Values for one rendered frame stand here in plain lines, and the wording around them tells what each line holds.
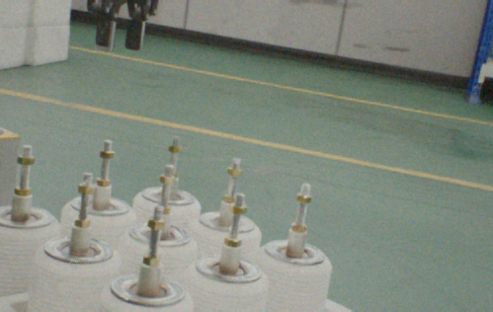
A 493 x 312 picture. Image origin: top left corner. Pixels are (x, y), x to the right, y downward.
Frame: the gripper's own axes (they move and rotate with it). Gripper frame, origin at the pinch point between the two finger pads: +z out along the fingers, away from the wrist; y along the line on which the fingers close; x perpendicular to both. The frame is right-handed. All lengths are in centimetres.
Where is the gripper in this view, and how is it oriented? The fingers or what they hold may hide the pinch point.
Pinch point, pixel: (120, 39)
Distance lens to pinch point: 101.7
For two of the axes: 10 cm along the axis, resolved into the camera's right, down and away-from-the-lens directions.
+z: -1.5, 9.6, 2.2
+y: 3.8, -1.5, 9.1
